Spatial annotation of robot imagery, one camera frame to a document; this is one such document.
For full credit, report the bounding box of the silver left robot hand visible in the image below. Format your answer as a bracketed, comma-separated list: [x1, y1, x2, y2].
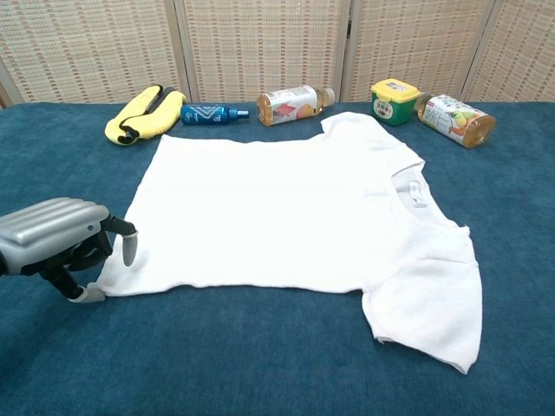
[0, 197, 140, 304]

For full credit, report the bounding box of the white T-shirt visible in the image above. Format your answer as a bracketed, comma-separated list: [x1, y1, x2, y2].
[97, 111, 485, 374]

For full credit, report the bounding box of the yellow cloth mitt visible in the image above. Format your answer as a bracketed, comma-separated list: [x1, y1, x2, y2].
[104, 85, 188, 147]

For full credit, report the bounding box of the woven folding screen panel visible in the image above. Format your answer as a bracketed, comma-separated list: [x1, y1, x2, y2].
[340, 0, 500, 104]
[173, 0, 352, 104]
[0, 0, 194, 105]
[461, 0, 555, 104]

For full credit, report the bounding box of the blue spray bottle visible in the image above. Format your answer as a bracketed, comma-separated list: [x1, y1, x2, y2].
[180, 102, 251, 127]

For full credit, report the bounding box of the blue felt table cover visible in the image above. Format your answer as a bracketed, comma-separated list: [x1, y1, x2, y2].
[0, 101, 555, 416]

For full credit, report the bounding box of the tea bottle with red label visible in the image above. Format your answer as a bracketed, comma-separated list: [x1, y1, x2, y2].
[255, 84, 337, 127]

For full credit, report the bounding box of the green tub with yellow lid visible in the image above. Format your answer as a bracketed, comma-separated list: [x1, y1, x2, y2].
[370, 78, 421, 127]

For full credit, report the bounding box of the tea bottle with fruit label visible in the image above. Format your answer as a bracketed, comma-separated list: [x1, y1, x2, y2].
[414, 93, 497, 151]

